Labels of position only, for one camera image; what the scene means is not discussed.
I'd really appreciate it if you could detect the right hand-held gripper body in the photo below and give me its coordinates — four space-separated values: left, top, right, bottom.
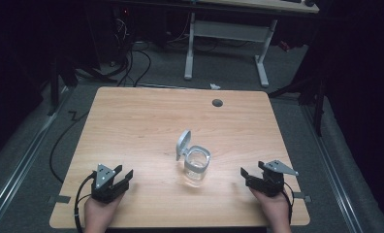
245 159 300 198

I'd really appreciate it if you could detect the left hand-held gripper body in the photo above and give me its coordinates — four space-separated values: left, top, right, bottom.
90 163 130 205

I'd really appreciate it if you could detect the clear jar with grey lid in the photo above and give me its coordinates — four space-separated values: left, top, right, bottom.
175 129 212 188

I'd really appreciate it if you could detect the person's right hand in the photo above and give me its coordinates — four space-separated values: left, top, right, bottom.
248 187 293 233

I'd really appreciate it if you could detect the grey tape tab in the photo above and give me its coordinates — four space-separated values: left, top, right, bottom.
292 191 312 204
48 195 72 205

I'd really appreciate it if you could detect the black metal stand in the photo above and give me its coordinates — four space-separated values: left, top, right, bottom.
46 57 80 117
267 76 327 138

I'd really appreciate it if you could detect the white-legged wooden desk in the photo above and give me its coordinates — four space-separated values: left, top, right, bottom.
183 0 321 88

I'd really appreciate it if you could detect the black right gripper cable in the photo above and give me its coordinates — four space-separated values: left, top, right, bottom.
282 182 295 226

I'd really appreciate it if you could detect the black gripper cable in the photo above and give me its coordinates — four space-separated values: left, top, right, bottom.
73 171 98 233
282 182 295 226

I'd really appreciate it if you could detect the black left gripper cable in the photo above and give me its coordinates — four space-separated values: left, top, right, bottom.
73 171 98 233

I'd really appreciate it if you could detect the black floor cable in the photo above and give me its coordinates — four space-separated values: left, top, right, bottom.
48 110 90 184

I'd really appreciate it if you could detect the metal floor rail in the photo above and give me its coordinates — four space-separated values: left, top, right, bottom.
301 105 364 233
0 85 72 231

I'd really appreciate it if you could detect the bundle of black cables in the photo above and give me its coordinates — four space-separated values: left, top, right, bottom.
77 16 153 88

